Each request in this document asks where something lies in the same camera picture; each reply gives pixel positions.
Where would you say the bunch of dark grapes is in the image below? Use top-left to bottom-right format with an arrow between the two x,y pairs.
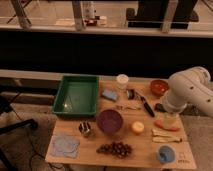
96,142 -> 133,158

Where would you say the purple bowl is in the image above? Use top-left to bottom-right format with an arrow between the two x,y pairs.
96,109 -> 123,135

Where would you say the blue sponge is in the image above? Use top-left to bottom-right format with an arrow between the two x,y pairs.
102,90 -> 118,101

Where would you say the blue plastic cup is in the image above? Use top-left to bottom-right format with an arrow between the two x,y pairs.
156,145 -> 175,164

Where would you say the yellow round fruit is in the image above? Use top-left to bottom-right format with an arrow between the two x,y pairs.
131,121 -> 145,135

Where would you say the black rectangular block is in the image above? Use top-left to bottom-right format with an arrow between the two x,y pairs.
155,103 -> 166,112

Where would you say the black handled knife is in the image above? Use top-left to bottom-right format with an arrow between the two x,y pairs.
136,92 -> 155,117

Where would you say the white plastic cup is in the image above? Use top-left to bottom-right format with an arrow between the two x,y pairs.
116,74 -> 129,90

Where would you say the black chair base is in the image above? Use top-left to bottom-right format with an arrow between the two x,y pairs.
0,94 -> 39,171

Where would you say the metal cup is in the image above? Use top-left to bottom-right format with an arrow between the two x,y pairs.
79,122 -> 91,137

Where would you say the green plastic tray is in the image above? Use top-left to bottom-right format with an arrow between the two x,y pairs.
52,76 -> 99,118

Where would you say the blue cloth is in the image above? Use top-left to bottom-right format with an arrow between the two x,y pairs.
50,135 -> 80,158

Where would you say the small metal utensil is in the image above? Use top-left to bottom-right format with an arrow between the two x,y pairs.
116,105 -> 141,110

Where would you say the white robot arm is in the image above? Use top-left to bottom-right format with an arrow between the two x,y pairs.
162,67 -> 213,117

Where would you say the small metal can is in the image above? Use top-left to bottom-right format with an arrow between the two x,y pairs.
126,89 -> 135,100

